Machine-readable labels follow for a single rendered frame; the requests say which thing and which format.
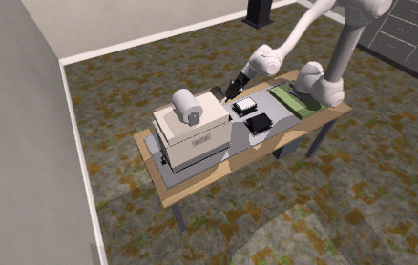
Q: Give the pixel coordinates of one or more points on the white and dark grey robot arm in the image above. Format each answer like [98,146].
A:
[328,89]

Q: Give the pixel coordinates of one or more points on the black rectangular frame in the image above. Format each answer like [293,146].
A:
[245,112]
[259,123]

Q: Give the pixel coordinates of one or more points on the grey cylinder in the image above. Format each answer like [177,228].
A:
[186,103]

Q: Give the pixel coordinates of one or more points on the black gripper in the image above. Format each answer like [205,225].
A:
[235,88]

